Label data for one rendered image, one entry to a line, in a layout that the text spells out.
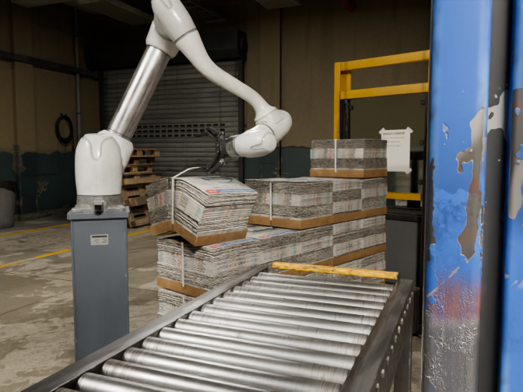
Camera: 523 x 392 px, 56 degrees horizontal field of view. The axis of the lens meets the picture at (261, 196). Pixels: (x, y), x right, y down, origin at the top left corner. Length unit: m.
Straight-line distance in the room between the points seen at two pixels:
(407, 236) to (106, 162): 2.31
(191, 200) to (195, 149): 8.08
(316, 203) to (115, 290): 1.14
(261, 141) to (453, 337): 1.69
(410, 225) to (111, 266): 2.25
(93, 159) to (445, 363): 1.66
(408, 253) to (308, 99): 6.05
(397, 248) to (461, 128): 3.41
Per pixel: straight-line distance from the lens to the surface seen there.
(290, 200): 2.44
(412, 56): 3.41
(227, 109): 9.78
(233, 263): 2.09
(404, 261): 3.59
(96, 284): 1.84
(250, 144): 1.89
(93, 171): 1.80
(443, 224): 0.20
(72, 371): 1.03
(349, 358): 1.04
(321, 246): 2.59
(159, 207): 2.17
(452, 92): 0.20
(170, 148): 10.39
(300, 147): 9.25
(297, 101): 9.32
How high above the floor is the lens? 1.20
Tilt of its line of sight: 5 degrees down
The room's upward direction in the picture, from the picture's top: straight up
